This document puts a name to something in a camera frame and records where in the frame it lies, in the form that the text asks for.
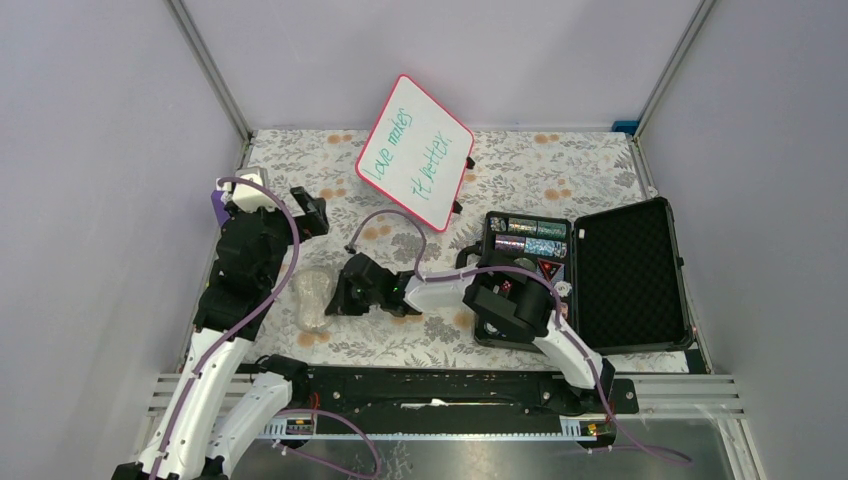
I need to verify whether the translucent silicone sponge eraser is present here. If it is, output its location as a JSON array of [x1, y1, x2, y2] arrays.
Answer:
[[292, 268, 335, 333]]

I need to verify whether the red-framed whiteboard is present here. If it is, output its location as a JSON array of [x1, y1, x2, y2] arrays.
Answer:
[[355, 74, 475, 232]]

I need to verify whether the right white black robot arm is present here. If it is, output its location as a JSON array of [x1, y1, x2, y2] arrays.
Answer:
[[325, 253, 615, 412]]

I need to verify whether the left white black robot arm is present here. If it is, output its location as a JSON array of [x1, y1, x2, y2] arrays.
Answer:
[[112, 178, 329, 479]]

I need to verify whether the purple plastic object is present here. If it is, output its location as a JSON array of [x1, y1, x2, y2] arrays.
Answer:
[[210, 190, 230, 228]]

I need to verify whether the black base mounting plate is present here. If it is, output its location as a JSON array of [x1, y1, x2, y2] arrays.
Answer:
[[289, 366, 639, 436]]

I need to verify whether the floral tablecloth mat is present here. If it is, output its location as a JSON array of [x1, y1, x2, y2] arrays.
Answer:
[[188, 128, 690, 374]]

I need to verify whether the black poker chip case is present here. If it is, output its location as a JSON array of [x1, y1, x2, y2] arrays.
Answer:
[[455, 197, 695, 355]]

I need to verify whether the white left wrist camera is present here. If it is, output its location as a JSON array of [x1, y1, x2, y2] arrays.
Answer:
[[223, 167, 276, 213]]

